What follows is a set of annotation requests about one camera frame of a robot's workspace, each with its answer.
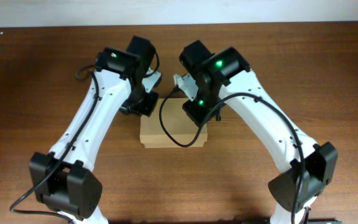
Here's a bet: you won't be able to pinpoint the brown cardboard box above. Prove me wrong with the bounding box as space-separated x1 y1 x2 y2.
139 98 198 149

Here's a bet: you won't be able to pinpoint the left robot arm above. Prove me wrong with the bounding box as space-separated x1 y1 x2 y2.
29 36 162 223

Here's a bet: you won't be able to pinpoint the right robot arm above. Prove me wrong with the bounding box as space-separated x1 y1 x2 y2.
174 40 338 223

